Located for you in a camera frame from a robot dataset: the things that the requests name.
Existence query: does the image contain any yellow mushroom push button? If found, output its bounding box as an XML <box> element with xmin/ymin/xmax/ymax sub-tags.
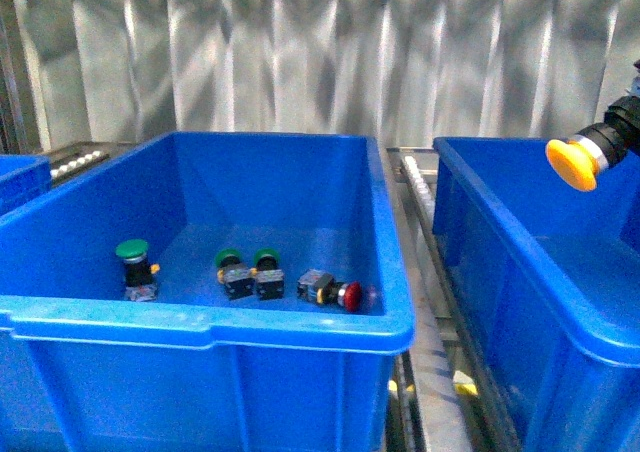
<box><xmin>545</xmin><ymin>131</ymin><xmax>627</xmax><ymax>192</ymax></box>

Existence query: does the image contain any blue source bin with buttons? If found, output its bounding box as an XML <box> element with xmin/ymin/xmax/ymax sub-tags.
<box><xmin>1</xmin><ymin>132</ymin><xmax>414</xmax><ymax>451</ymax></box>

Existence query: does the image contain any dark red emergency button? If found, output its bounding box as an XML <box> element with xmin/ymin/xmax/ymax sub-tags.
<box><xmin>297</xmin><ymin>269</ymin><xmax>363</xmax><ymax>313</ymax></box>

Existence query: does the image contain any green button right lying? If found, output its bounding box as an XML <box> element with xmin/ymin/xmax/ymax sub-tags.
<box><xmin>252</xmin><ymin>248</ymin><xmax>285</xmax><ymax>300</ymax></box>

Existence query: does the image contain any green button lying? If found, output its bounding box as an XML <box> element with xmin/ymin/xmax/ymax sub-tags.
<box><xmin>252</xmin><ymin>248</ymin><xmax>285</xmax><ymax>300</ymax></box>
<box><xmin>215</xmin><ymin>248</ymin><xmax>255</xmax><ymax>300</ymax></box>

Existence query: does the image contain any white roller track middle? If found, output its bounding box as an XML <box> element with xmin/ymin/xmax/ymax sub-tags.
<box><xmin>402</xmin><ymin>155</ymin><xmax>435</xmax><ymax>216</ymax></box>

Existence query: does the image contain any white roller track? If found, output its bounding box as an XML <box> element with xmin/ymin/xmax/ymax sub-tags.
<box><xmin>402</xmin><ymin>155</ymin><xmax>435</xmax><ymax>216</ymax></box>
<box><xmin>50</xmin><ymin>150</ymin><xmax>103</xmax><ymax>179</ymax></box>

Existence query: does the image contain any green button left lying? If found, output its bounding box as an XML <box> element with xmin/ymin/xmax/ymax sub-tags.
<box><xmin>215</xmin><ymin>248</ymin><xmax>255</xmax><ymax>300</ymax></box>

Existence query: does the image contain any green mushroom button upright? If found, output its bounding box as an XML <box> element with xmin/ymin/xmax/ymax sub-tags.
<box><xmin>115</xmin><ymin>239</ymin><xmax>159</xmax><ymax>302</ymax></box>

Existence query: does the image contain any white roller track left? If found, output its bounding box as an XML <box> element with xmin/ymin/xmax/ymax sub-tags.
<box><xmin>50</xmin><ymin>150</ymin><xmax>103</xmax><ymax>179</ymax></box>

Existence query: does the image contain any blue empty target bin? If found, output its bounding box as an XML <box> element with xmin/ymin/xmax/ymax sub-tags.
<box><xmin>433</xmin><ymin>138</ymin><xmax>639</xmax><ymax>451</ymax></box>

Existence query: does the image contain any blue bin far left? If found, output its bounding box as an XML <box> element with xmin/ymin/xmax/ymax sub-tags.
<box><xmin>1</xmin><ymin>155</ymin><xmax>52</xmax><ymax>215</ymax></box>

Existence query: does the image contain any steel divider rail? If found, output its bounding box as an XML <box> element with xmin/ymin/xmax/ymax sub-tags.
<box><xmin>383</xmin><ymin>147</ymin><xmax>520</xmax><ymax>451</ymax></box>

